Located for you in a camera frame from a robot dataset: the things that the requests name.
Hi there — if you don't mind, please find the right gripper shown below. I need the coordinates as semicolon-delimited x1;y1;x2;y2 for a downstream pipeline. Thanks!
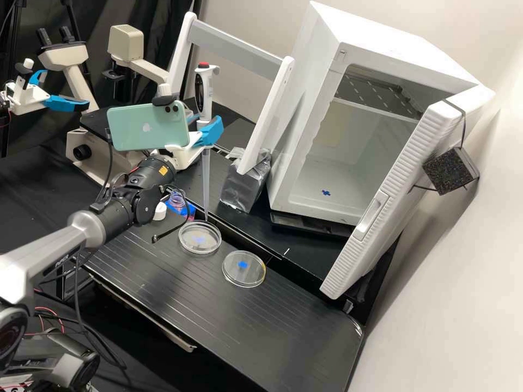
163;115;224;169

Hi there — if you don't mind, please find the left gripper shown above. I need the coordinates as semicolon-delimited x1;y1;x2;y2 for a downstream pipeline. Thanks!
4;69;90;115

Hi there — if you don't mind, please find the pipette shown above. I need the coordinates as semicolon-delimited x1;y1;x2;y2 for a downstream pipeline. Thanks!
194;62;220;224

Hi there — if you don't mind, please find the cream microscope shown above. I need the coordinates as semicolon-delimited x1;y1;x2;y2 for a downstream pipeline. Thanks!
35;23;197;185

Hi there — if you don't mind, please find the left phone holder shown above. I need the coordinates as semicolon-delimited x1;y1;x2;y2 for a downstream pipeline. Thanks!
15;58;35;93

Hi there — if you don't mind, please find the blue bottle holder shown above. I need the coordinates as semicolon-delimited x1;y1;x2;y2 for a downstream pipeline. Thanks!
165;192;197;218

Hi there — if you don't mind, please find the petri dish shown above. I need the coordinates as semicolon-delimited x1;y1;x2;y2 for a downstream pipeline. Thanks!
178;220;223;256

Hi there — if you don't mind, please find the black platform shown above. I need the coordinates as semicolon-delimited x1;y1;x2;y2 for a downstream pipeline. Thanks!
179;145;403;327
81;192;365;392

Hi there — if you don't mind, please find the white incubator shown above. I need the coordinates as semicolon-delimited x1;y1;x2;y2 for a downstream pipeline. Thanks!
265;1;497;228

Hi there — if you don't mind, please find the petri dish lid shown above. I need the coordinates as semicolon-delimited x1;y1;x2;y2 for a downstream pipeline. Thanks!
222;249;267;288

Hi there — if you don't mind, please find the incubator door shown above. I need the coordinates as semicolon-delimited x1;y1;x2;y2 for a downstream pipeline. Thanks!
319;91;481;301

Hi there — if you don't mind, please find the right wrist camera phone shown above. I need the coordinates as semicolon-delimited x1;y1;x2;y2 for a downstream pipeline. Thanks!
107;83;193;152

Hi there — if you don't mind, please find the black cable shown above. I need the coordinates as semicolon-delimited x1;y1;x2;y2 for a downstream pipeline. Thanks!
96;137;118;209

